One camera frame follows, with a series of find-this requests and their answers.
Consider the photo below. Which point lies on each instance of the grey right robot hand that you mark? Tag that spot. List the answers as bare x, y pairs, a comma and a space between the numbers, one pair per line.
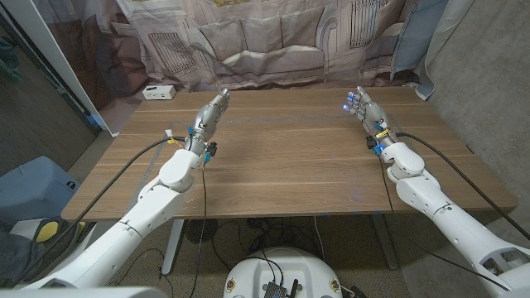
372, 113

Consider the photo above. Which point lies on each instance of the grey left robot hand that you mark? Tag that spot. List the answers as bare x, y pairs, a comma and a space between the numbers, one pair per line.
205, 122

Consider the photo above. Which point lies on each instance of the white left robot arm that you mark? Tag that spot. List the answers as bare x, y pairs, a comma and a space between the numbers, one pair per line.
157, 203

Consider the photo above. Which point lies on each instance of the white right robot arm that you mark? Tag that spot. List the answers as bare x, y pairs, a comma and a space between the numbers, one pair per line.
435, 198

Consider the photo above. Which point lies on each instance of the white power strip box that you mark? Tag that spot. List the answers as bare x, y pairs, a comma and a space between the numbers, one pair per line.
158, 92

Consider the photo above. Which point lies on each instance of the printed sofa backdrop curtain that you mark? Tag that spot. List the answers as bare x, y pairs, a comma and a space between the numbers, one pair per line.
265, 41

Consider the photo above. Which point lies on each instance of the black round floor fan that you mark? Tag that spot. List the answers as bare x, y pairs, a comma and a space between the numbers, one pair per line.
194, 232

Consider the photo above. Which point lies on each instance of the grey table leg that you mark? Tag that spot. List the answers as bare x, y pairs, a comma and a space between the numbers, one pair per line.
385, 244

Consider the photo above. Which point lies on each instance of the black power adapter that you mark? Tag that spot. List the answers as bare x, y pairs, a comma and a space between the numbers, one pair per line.
256, 243

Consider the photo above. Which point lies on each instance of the white table leg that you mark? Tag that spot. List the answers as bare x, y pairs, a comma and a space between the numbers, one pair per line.
170, 252

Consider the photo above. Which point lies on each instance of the yellow black foot pedal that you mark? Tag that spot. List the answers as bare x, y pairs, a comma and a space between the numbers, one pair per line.
46, 232
83, 227

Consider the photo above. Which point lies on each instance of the white round robot torso base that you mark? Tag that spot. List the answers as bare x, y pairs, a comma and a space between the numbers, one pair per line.
290, 269

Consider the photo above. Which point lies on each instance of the white partition panel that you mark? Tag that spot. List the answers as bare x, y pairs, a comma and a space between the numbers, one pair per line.
49, 45

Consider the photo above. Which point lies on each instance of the black plug on floor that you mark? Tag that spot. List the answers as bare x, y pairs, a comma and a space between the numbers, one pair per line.
354, 293

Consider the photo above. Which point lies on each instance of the black antenna device on torso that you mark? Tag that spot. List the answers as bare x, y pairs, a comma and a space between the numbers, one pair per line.
275, 289

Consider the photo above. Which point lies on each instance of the blue plastic bin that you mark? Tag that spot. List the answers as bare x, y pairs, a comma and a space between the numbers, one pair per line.
33, 190

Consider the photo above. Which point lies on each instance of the black shoe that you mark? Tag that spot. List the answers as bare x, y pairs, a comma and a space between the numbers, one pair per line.
54, 248

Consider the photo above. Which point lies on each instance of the white floor mat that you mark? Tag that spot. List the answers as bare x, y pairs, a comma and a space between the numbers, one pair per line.
25, 225

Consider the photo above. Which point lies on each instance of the white robot chest edge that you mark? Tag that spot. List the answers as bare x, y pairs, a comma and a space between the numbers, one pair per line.
83, 293

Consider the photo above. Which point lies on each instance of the person leg in blue jeans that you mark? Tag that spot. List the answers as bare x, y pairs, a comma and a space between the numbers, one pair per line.
14, 256

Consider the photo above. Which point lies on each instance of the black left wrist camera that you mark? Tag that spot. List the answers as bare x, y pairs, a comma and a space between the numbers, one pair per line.
211, 149

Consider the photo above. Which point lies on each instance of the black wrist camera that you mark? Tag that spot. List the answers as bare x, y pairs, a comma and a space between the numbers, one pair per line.
211, 149
370, 142

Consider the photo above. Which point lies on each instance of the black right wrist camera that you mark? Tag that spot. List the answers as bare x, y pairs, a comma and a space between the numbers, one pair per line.
370, 142

